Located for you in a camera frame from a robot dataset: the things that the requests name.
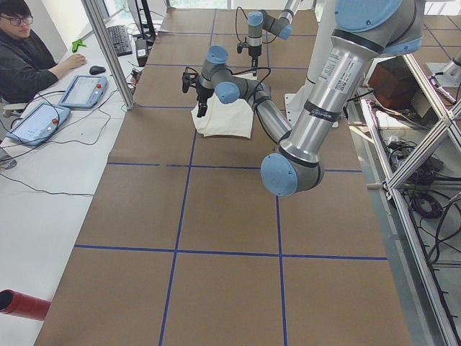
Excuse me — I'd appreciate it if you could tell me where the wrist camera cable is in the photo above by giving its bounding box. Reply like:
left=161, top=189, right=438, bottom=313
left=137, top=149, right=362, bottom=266
left=235, top=6, right=253, bottom=46
left=230, top=66, right=285, bottom=145

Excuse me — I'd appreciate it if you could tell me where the far teach pendant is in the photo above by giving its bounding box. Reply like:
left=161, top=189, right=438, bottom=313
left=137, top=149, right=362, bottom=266
left=58, top=75, right=107, bottom=109

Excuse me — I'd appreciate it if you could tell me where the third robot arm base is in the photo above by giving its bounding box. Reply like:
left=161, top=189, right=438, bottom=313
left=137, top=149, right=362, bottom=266
left=426, top=51, right=460, bottom=87

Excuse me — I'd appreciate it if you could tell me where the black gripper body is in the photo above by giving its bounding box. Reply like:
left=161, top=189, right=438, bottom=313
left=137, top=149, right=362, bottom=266
left=237, top=42, right=261, bottom=67
left=182, top=67, right=215, bottom=107

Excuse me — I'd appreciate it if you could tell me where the tangle of floor cables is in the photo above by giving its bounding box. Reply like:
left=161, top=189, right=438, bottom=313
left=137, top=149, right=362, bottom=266
left=381, top=133, right=461, bottom=267

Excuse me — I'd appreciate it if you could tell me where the aluminium frame rail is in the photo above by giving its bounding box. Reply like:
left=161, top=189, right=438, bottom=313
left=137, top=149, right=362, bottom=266
left=359, top=53, right=461, bottom=346

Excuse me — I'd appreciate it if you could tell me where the teach pendant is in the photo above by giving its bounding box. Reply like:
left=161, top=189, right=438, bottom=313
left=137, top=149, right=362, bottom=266
left=6, top=102, right=71, bottom=146
left=58, top=75, right=107, bottom=109

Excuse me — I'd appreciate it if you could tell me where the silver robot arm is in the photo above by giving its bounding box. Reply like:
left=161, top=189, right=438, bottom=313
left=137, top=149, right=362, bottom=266
left=182, top=1, right=425, bottom=196
left=236, top=0, right=303, bottom=76

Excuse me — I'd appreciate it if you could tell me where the black computer mouse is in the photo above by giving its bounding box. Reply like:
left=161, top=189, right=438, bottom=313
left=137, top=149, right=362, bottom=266
left=89, top=66, right=106, bottom=76

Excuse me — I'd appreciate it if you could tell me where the person's right hand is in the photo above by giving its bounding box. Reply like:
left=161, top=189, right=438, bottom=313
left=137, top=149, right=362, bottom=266
left=58, top=53, right=86, bottom=71

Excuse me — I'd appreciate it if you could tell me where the black keyboard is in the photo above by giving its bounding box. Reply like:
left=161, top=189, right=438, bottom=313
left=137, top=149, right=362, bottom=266
left=107, top=25, right=133, bottom=56

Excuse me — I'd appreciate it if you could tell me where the aluminium frame post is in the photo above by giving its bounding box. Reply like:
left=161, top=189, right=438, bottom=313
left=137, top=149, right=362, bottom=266
left=81, top=0, right=135, bottom=110

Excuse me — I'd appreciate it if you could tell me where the near teach pendant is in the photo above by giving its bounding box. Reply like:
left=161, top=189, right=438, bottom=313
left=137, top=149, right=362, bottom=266
left=6, top=102, right=71, bottom=146

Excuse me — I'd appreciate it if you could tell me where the red cylinder tube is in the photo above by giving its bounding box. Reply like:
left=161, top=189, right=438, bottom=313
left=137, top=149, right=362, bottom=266
left=1, top=289, right=51, bottom=321

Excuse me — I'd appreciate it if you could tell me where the cream cat print shirt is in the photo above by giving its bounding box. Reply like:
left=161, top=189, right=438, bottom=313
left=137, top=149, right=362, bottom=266
left=191, top=94, right=254, bottom=138

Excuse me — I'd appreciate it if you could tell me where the green plastic tool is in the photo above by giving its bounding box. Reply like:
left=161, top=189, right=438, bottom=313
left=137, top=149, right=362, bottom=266
left=71, top=38, right=87, bottom=53

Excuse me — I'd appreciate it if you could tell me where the seated person in black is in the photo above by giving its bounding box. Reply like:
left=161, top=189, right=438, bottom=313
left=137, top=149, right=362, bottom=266
left=1, top=1, right=71, bottom=104

